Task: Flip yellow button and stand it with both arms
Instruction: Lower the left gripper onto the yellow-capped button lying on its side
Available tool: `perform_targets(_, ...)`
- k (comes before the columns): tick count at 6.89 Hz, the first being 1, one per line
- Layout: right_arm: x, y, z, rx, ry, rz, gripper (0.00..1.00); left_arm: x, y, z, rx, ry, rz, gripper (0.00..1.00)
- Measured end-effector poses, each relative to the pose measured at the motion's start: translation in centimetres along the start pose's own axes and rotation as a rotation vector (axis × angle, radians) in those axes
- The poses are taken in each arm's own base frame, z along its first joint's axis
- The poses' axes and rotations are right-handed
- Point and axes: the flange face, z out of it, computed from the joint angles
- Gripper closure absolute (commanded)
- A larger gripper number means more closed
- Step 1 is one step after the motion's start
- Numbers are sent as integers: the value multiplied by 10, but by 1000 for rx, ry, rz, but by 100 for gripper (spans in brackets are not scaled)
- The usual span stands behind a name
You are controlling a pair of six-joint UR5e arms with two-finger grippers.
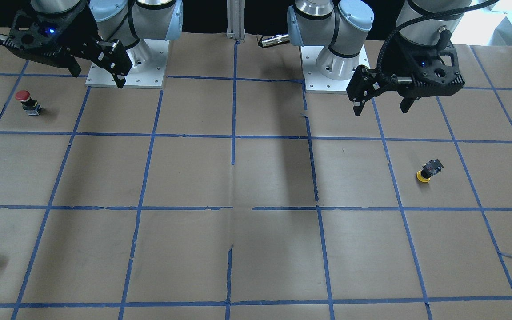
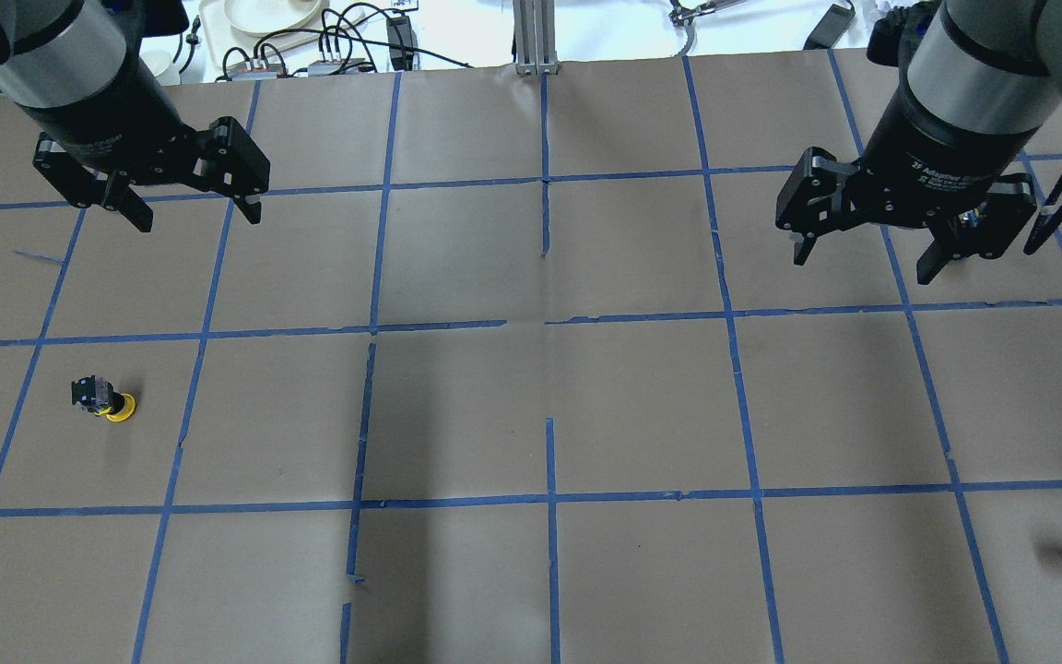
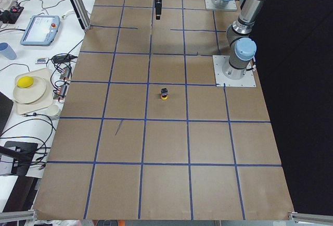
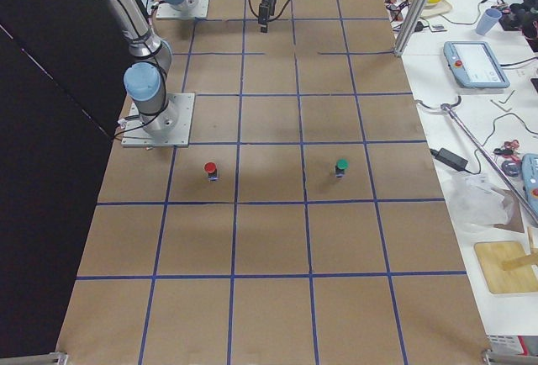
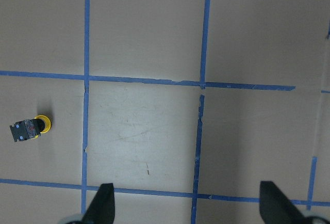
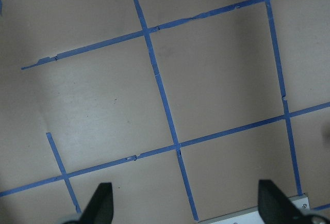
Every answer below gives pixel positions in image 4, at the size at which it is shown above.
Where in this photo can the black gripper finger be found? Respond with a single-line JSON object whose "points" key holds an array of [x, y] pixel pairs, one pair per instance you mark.
{"points": [[263, 21]]}

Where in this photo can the beige tray with plates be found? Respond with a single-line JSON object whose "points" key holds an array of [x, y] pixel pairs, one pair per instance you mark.
{"points": [[433, 10]]}

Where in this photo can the metal cane rod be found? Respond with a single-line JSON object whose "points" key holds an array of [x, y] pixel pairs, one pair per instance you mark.
{"points": [[449, 109]]}

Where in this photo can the blue teach pendant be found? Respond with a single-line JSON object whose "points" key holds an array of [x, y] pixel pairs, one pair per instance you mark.
{"points": [[529, 164], [474, 65]]}

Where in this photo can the light blue plastic cup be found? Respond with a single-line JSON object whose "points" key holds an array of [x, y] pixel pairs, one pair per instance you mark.
{"points": [[489, 18]]}

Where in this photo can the black power adapter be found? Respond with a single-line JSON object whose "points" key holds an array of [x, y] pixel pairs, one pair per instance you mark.
{"points": [[451, 159]]}

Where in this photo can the clear plastic bag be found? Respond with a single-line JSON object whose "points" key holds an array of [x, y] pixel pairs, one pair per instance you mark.
{"points": [[473, 199]]}

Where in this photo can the wooden cutting board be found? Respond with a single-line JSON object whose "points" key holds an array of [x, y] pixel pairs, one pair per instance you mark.
{"points": [[506, 267]]}

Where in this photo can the aluminium frame post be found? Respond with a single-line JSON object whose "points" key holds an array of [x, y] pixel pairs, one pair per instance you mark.
{"points": [[408, 26]]}

